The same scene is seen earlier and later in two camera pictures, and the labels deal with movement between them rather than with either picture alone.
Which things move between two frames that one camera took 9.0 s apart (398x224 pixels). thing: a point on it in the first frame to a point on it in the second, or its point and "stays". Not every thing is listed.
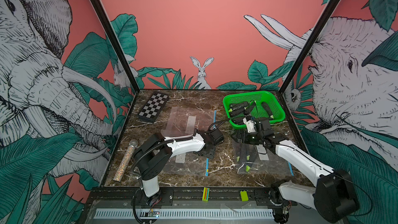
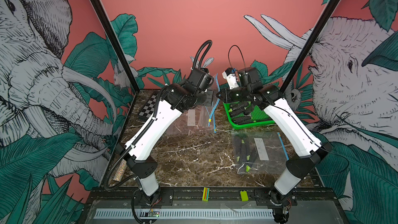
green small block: (244, 196) stays
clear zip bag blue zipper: (252, 159) stays
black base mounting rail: (183, 196) stays
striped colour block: (205, 194) stays
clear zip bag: (187, 163) to (210, 110)
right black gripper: (244, 136) to (227, 93)
